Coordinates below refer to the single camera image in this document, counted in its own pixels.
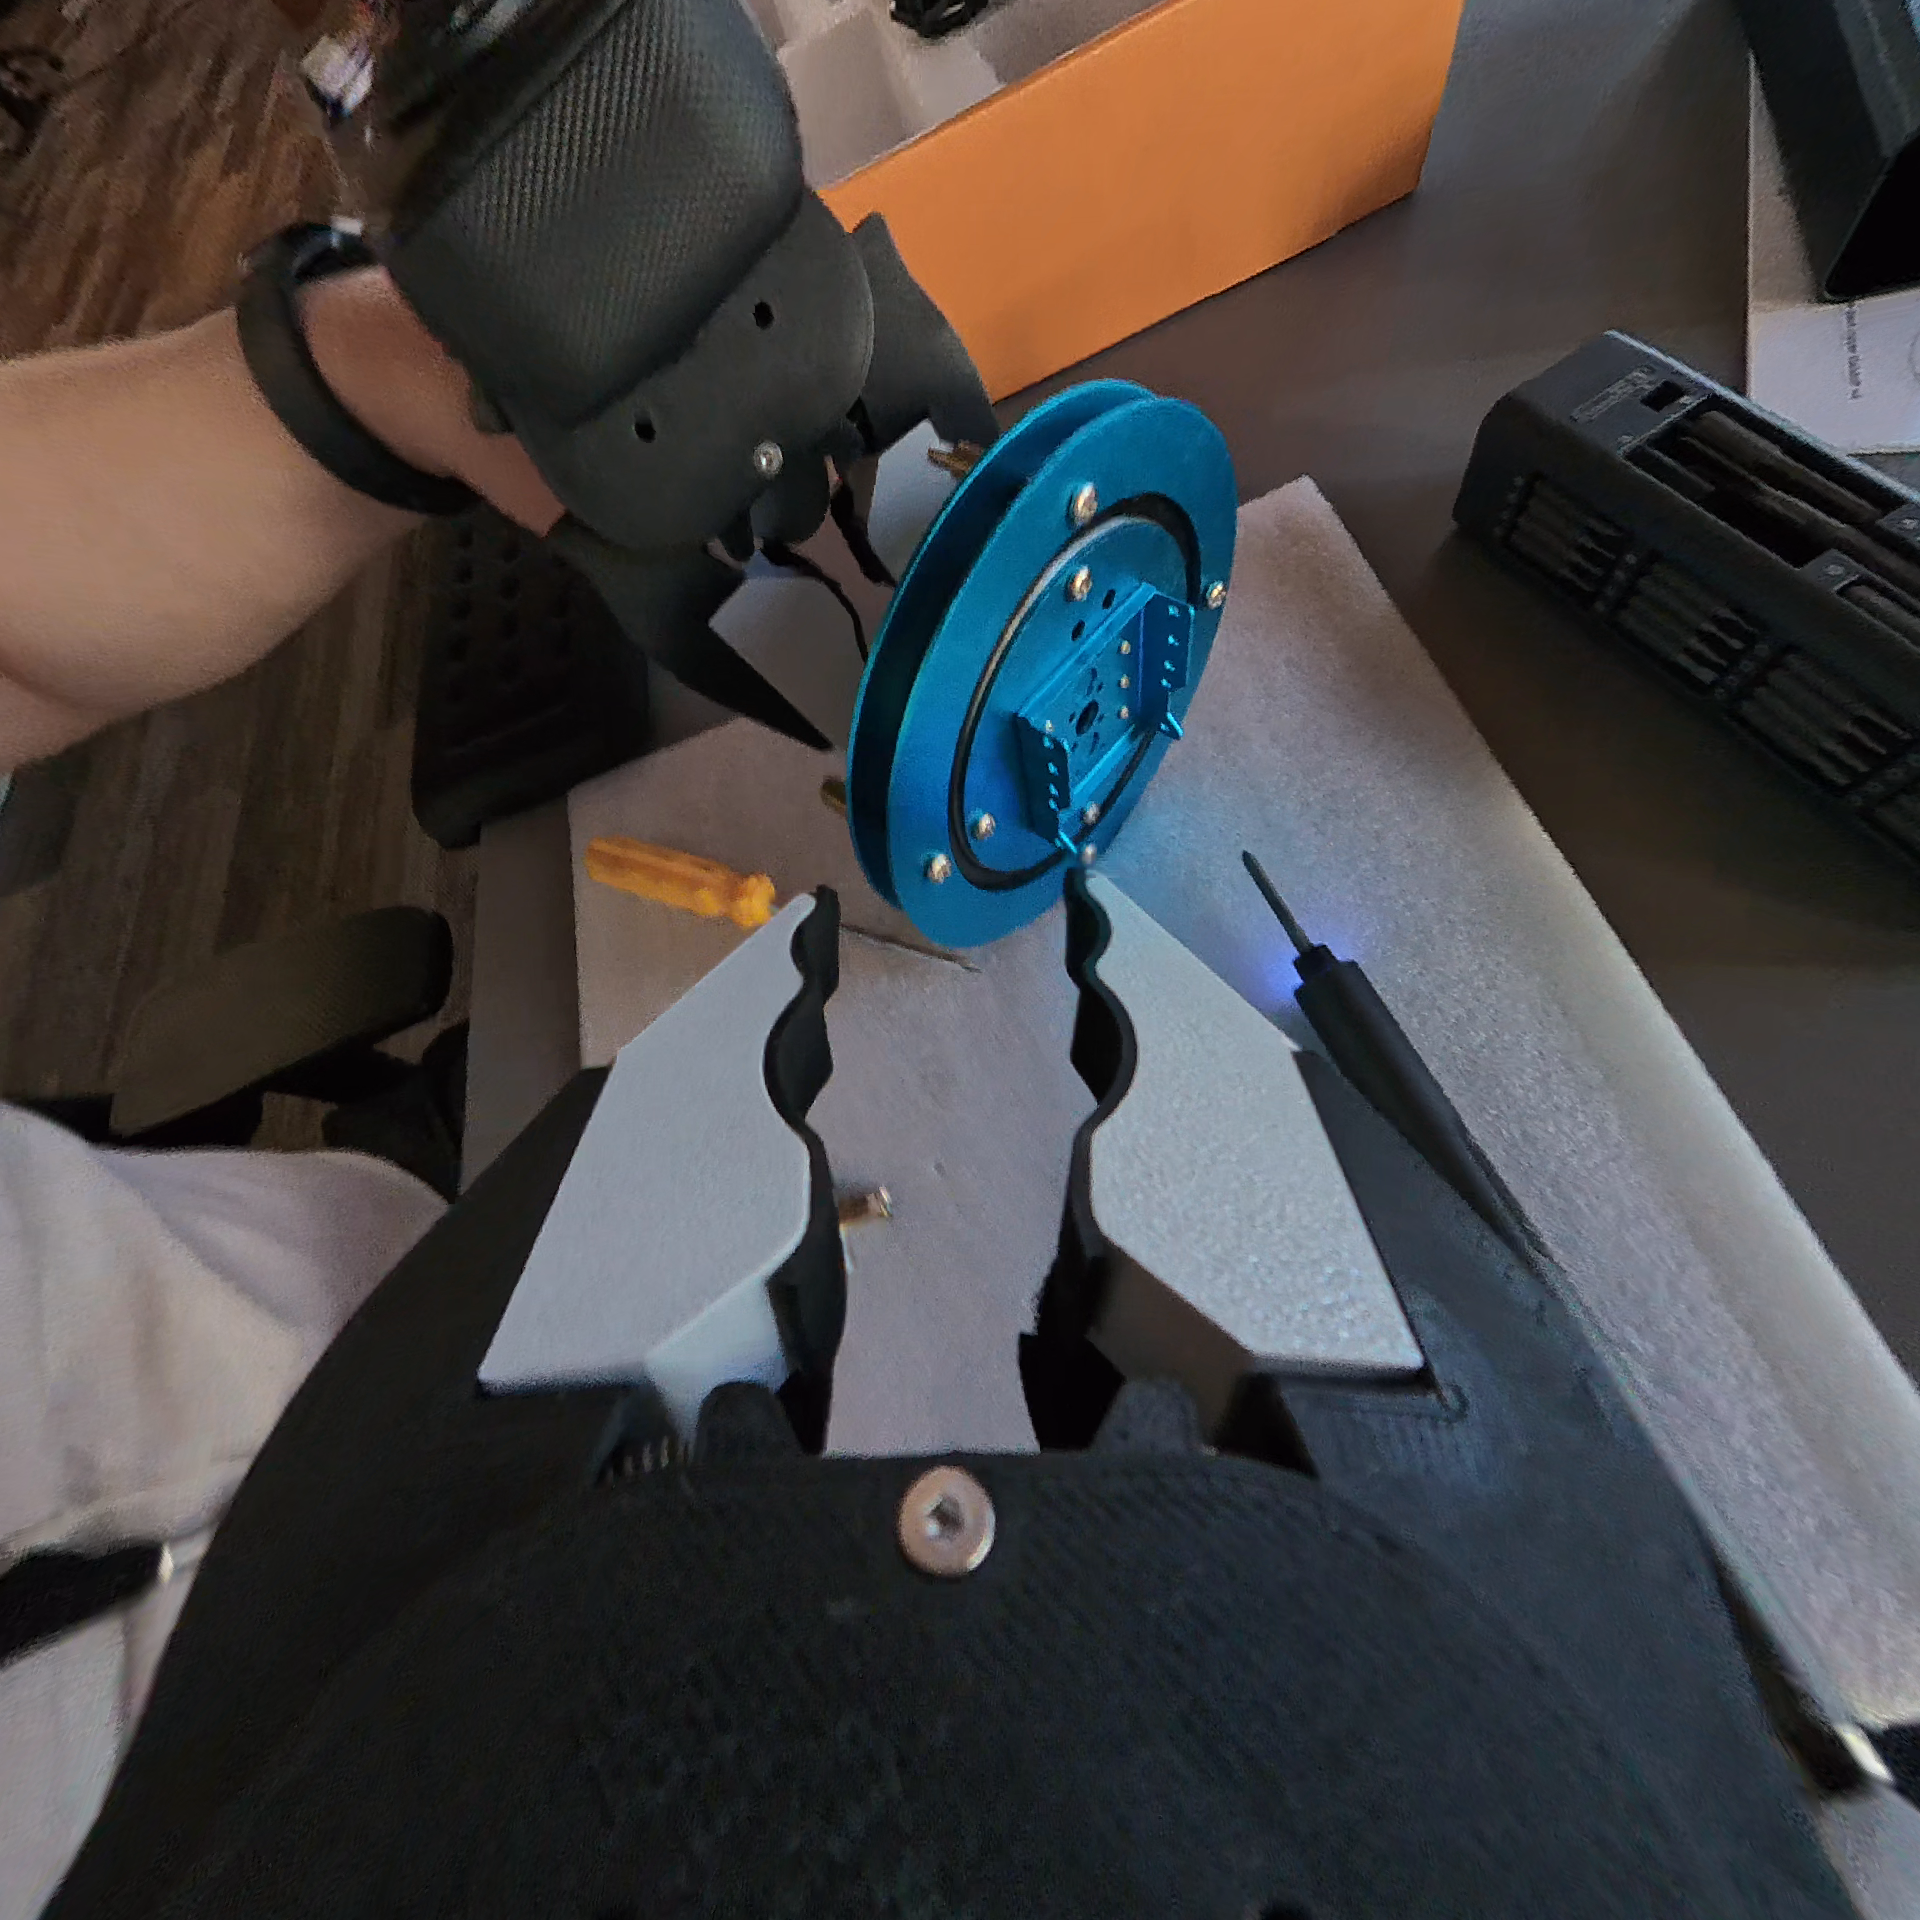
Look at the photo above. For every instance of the black screwdriver bit case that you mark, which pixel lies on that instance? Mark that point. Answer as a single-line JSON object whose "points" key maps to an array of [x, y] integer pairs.
{"points": [[1694, 570]]}

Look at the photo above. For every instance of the blue metal disc assembly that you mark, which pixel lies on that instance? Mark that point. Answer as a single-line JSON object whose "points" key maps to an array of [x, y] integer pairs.
{"points": [[960, 721]]}

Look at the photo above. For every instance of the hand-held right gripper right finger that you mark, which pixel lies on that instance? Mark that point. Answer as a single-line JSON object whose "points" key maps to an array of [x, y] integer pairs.
{"points": [[1231, 1184]]}

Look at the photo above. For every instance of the loose brass screw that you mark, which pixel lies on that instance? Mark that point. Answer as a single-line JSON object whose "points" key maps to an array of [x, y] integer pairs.
{"points": [[866, 1209]]}

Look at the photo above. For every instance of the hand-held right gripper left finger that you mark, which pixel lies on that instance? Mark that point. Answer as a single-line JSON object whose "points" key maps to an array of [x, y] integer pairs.
{"points": [[674, 1184]]}

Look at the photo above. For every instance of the black electric screwdriver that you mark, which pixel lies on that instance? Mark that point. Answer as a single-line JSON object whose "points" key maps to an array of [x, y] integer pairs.
{"points": [[1381, 1035]]}

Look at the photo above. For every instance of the person's white shirt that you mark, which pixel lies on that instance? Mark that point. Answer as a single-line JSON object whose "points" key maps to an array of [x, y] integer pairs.
{"points": [[165, 1351]]}

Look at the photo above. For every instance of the grey desk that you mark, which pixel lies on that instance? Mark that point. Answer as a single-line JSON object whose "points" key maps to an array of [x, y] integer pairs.
{"points": [[1350, 345]]}

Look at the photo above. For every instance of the black rectangular sleeve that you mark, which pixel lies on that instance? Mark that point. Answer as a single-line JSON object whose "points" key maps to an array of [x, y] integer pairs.
{"points": [[1844, 135]]}

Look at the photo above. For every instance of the black perforated panel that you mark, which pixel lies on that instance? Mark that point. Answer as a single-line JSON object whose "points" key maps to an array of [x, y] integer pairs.
{"points": [[524, 675]]}

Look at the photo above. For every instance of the person's left forearm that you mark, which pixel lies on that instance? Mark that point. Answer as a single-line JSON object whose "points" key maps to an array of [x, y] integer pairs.
{"points": [[134, 524]]}

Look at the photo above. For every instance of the printed instruction sheet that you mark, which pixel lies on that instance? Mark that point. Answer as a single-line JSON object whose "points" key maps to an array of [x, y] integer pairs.
{"points": [[1814, 375]]}

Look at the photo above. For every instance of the white foam mat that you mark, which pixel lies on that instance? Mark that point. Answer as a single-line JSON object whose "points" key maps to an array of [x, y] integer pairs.
{"points": [[1425, 840]]}

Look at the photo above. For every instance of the orange cardboard box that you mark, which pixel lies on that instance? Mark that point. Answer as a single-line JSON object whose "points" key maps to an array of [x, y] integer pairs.
{"points": [[1171, 180]]}

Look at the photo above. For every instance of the black wristband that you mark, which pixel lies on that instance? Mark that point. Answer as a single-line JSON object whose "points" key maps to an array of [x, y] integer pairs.
{"points": [[284, 390]]}

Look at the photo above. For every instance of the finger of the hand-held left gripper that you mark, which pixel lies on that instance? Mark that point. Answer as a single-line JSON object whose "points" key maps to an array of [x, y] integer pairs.
{"points": [[780, 623], [908, 488]]}

